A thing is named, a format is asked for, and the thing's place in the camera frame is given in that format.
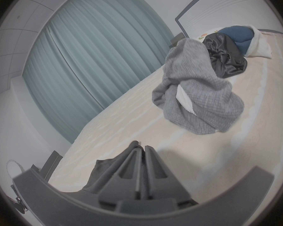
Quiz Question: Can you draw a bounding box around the dark blue garment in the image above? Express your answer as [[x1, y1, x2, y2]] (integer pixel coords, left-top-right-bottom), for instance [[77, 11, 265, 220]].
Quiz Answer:
[[218, 25, 255, 56]]

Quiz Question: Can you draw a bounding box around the black T-shirt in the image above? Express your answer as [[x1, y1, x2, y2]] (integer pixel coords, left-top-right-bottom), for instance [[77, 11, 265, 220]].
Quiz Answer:
[[83, 140, 142, 194]]

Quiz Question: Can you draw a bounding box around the white printed pillow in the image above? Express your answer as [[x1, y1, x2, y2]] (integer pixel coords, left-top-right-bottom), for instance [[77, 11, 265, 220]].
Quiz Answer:
[[194, 28, 220, 42]]

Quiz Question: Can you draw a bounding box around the white garment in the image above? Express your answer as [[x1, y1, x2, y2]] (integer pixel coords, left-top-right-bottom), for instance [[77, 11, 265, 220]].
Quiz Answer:
[[245, 25, 273, 59]]

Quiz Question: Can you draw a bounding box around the blue-green curtain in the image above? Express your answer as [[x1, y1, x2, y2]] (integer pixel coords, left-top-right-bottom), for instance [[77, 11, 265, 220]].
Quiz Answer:
[[47, 0, 175, 109], [22, 27, 105, 144]]

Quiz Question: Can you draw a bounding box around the grey bedside table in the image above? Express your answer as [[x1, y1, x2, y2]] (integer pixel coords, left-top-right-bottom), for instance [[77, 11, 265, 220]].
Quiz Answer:
[[171, 33, 186, 48]]

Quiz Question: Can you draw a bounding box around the round mirror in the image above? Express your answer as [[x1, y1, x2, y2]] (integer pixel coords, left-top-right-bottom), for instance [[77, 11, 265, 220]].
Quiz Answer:
[[6, 159, 23, 181]]

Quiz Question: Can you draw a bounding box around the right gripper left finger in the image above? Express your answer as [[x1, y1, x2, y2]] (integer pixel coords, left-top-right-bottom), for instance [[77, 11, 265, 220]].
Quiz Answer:
[[99, 147, 142, 207]]

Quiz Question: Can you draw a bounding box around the grey garment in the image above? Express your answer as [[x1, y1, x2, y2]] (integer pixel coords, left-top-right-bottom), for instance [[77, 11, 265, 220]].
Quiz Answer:
[[152, 38, 245, 135]]

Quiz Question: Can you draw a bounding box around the bed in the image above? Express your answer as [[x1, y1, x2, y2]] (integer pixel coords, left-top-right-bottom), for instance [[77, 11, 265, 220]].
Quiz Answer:
[[47, 0, 283, 205]]

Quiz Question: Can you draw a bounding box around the black chest of drawers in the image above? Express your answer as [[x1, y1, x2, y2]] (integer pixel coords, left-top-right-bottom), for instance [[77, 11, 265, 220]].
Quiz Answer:
[[31, 150, 63, 181]]

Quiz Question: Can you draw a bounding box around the black shiny garment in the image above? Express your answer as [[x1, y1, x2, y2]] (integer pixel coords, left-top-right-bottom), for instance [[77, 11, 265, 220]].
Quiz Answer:
[[202, 33, 248, 79]]

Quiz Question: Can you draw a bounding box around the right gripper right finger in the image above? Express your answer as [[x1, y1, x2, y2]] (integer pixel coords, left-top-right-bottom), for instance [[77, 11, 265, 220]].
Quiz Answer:
[[141, 145, 198, 206]]

